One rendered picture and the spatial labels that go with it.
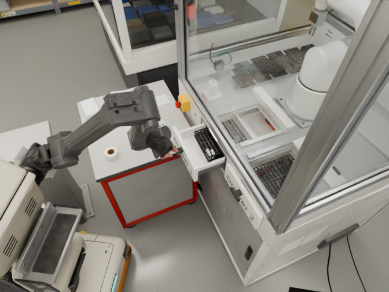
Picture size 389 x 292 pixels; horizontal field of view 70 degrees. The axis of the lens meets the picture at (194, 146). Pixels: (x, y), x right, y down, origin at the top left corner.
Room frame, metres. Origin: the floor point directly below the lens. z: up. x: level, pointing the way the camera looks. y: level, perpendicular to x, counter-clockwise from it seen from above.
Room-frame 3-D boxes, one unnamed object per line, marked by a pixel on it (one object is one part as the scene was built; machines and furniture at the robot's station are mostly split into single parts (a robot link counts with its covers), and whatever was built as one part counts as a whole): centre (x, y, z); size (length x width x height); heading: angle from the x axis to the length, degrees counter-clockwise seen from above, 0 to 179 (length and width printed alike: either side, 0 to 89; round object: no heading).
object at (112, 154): (0.89, 0.44, 0.78); 0.07 x 0.07 x 0.04
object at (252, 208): (0.59, -0.21, 0.87); 0.29 x 0.02 x 0.11; 23
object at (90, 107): (1.23, 0.63, 0.78); 0.15 x 0.10 x 0.04; 30
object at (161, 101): (1.31, 0.23, 0.77); 0.13 x 0.09 x 0.02; 114
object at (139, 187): (1.14, 0.36, 0.38); 0.62 x 0.58 x 0.76; 23
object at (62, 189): (0.97, 0.95, 0.38); 0.30 x 0.30 x 0.76; 23
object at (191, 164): (0.83, 0.05, 0.87); 0.29 x 0.02 x 0.11; 23
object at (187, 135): (0.91, -0.14, 0.86); 0.40 x 0.26 x 0.06; 113
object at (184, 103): (1.18, 0.06, 0.88); 0.07 x 0.05 x 0.07; 23
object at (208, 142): (0.90, -0.13, 0.87); 0.22 x 0.18 x 0.06; 113
